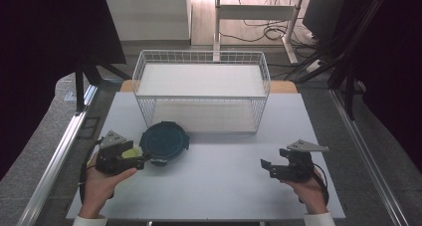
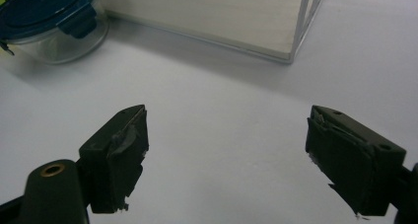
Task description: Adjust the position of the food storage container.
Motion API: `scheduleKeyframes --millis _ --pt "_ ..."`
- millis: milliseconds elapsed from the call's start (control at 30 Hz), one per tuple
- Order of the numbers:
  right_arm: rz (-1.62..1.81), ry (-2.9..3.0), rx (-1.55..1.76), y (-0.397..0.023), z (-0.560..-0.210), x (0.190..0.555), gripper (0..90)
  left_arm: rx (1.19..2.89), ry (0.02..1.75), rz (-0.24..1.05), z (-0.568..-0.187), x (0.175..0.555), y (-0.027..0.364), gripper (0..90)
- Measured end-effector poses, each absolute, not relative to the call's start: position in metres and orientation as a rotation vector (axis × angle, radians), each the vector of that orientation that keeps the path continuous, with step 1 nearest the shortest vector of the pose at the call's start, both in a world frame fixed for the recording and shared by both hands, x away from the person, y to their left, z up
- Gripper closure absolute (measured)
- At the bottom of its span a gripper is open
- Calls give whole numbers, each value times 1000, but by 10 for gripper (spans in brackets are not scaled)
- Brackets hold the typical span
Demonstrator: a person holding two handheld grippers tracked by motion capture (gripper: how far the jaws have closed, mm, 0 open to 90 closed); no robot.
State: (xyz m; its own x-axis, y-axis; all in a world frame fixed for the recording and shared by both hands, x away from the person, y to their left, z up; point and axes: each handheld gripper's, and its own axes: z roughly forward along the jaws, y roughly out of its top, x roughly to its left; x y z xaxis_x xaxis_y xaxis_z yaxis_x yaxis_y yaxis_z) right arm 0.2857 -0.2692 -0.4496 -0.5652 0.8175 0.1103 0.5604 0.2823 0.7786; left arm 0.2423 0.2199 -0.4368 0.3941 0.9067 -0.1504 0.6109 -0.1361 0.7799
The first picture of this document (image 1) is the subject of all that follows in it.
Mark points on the dark monitor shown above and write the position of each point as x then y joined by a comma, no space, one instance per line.
323,15

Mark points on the white power strip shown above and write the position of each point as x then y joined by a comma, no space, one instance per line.
314,66

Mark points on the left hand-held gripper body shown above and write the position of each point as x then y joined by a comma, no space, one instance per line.
109,163

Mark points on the white desk frame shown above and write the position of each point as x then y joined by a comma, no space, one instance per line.
255,12

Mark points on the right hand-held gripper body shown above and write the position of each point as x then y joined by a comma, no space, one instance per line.
297,169

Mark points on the person's right hand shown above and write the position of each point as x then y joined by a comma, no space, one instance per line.
310,194

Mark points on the white cabinet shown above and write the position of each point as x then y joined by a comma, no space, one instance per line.
147,15

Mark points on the person's white sleeve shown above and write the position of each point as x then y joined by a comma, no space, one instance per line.
320,220
89,221

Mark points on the black metal stand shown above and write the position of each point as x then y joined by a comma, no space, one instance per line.
348,86
79,86

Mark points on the person's left white sleeve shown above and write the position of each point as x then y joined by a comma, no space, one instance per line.
89,221

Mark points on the person's right white sleeve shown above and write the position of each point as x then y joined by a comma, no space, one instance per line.
320,220

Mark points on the aluminium rail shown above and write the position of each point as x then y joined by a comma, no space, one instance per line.
368,159
54,166

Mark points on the round container with dark lid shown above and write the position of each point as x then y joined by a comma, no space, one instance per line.
165,141

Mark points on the black curtain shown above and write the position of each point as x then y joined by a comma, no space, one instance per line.
394,70
43,46

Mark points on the person's left hand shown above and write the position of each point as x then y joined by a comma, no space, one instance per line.
96,189

